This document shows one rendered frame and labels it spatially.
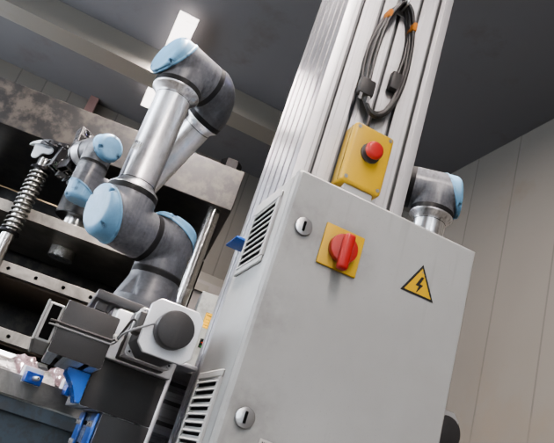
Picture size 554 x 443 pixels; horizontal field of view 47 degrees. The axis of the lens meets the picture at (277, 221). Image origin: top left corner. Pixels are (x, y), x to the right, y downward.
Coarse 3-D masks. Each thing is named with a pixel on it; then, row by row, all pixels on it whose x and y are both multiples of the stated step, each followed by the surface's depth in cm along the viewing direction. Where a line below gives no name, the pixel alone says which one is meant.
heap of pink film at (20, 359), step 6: (18, 354) 183; (24, 354) 182; (18, 360) 178; (24, 360) 179; (30, 360) 181; (36, 360) 186; (18, 366) 177; (30, 366) 178; (36, 366) 180; (18, 372) 174; (54, 372) 185; (60, 372) 183; (54, 378) 181; (60, 378) 180; (60, 384) 179
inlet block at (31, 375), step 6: (24, 366) 166; (24, 372) 163; (30, 372) 160; (36, 372) 165; (42, 372) 165; (24, 378) 160; (30, 378) 160; (36, 378) 156; (42, 378) 161; (36, 384) 160
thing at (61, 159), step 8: (64, 144) 177; (72, 144) 172; (56, 152) 179; (64, 152) 176; (48, 160) 176; (56, 160) 174; (64, 160) 173; (56, 168) 174; (64, 168) 174; (72, 168) 172; (56, 176) 179; (64, 176) 177
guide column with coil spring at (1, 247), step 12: (36, 168) 267; (48, 168) 271; (24, 204) 261; (12, 216) 258; (24, 216) 261; (12, 228) 257; (0, 240) 254; (12, 240) 258; (0, 252) 253; (0, 264) 253
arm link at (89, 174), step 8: (80, 160) 162; (88, 160) 161; (96, 160) 161; (80, 168) 160; (88, 168) 160; (96, 168) 161; (104, 168) 163; (72, 176) 160; (80, 176) 159; (88, 176) 159; (96, 176) 160; (104, 176) 163; (72, 184) 158; (80, 184) 158; (88, 184) 159; (96, 184) 160; (72, 192) 157; (80, 192) 158; (88, 192) 159; (72, 200) 161; (80, 200) 159
